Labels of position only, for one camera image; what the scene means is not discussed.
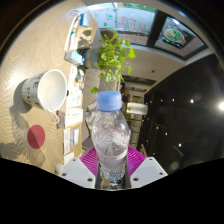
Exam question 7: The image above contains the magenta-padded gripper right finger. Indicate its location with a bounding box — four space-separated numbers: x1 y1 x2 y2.
125 145 169 190

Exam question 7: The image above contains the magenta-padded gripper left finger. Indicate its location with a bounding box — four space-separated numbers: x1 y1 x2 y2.
59 145 102 190

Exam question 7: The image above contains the clear blue-capped water bottle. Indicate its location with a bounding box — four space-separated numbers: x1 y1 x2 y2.
91 90 132 186

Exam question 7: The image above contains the white and blue card pack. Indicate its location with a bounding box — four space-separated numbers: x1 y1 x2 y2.
70 127 81 148

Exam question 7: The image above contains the white box with orange side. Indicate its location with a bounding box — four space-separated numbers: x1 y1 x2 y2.
56 107 84 130

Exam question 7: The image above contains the flat round red coaster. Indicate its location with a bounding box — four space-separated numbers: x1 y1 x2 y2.
27 124 46 150

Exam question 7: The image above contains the person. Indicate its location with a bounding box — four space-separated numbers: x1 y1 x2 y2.
120 91 133 104

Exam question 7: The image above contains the printed paper sheet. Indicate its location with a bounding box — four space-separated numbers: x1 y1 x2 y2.
65 64 86 109

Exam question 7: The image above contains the white mug with black print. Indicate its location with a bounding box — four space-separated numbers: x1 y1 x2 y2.
20 68 69 113

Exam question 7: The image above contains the group of ceiling lights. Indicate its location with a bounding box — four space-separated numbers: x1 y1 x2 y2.
146 93 224 148

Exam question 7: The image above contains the light blue tissue pack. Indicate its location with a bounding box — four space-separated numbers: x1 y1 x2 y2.
63 49 86 66

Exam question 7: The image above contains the green potted plant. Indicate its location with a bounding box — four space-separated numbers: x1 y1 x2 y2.
89 29 138 94

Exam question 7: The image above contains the brown cardboard holder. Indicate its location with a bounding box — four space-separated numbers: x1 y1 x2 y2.
75 26 94 51

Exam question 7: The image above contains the framed food poster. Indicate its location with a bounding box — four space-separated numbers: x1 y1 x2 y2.
154 16 206 58

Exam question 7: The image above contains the window with painted decoration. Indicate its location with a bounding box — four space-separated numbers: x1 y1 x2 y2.
88 3 156 44

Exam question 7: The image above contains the small blue box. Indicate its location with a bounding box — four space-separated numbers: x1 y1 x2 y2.
79 12 91 28

